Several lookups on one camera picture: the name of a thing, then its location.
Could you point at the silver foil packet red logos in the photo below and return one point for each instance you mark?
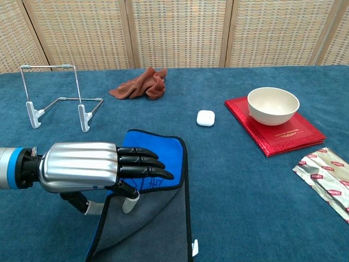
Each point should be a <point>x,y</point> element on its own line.
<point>324,174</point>

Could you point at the woven bamboo folding screen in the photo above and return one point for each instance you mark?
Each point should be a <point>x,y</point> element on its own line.
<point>177,32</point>

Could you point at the dark grey cloth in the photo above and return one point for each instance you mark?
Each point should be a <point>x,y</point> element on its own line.
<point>152,226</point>

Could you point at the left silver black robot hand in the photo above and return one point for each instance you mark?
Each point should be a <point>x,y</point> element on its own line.
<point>79,163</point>

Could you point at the cream bowl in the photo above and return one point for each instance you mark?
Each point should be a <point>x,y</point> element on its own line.
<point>272,109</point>

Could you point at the white earbud case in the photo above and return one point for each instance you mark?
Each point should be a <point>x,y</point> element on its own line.
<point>205,118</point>

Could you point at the rust brown crumpled cloth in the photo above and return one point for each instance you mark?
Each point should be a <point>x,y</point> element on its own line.
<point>147,86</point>

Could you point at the red booklet gold print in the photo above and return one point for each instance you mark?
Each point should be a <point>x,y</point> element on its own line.
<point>289,136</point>

